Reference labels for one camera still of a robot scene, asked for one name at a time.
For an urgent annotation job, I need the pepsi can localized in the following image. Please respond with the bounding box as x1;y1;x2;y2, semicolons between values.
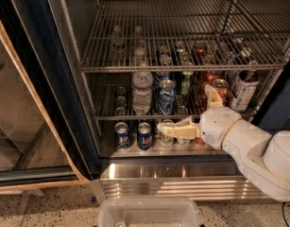
137;122;152;150
114;122;130;149

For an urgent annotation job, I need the dark blue fridge frame post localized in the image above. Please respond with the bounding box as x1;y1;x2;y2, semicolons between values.
251;59;290;134

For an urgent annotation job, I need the front clear water bottle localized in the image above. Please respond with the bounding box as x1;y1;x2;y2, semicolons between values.
130;47;154;115

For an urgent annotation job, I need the black cable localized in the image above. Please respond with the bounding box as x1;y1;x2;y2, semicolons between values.
281;201;290;227

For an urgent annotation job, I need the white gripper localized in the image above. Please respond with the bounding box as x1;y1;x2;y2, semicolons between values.
157;84;242;149

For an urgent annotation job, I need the upper wire fridge shelf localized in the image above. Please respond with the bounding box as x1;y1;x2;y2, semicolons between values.
79;0;290;73

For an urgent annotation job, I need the right white-green can bottom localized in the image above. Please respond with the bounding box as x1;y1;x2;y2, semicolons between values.
177;117;196;146

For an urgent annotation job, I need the rear middle water bottle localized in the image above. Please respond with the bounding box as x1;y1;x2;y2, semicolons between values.
134;26;145;48

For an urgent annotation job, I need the right Pepsi can bottom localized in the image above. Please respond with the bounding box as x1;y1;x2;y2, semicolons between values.
137;122;152;150

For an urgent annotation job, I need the wire fridge shelf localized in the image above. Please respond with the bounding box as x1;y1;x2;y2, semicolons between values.
79;0;290;73
94;83;207;120

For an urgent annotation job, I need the red coca-cola can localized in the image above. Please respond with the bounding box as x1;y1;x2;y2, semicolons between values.
199;55;224;100
212;79;229;106

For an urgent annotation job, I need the left Pepsi can bottom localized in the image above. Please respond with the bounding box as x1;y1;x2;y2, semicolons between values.
114;122;130;149

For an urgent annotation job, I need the clear plastic bin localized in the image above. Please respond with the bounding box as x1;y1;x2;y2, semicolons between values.
97;198;200;227

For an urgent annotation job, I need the glass fridge door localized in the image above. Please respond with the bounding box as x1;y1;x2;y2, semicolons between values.
0;0;97;194

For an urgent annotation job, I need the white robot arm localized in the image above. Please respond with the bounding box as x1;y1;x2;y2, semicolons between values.
158;85;290;201

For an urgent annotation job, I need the middle wire fridge shelf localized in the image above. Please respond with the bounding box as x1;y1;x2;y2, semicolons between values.
94;83;207;120

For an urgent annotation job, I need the rear red Coca-Cola can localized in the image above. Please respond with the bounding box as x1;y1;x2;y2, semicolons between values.
199;55;224;100

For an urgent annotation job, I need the left red can bottom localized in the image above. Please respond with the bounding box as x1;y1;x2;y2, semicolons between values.
196;137;205;146

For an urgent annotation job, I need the left white-green can bottom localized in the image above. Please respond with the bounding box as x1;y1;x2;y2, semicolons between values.
158;131;174;148

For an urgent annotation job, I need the stainless fridge base grille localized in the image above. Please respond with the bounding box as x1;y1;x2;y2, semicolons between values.
100;159;266;201

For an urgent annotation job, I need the white labelled coffee bottle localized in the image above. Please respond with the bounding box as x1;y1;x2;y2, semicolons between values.
229;70;260;113

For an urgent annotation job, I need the blue Pepsi can middle shelf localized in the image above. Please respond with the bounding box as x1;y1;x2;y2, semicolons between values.
158;79;176;115

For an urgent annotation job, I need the front red Coca-Cola can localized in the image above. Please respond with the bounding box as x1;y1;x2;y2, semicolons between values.
212;79;229;106

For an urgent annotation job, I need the rear left water bottle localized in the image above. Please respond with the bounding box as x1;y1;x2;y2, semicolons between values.
111;25;125;53

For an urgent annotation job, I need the green soda can middle shelf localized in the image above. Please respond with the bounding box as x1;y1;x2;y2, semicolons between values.
180;71;194;96

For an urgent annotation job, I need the white-green can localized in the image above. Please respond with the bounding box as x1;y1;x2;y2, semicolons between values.
158;131;174;148
177;117;196;146

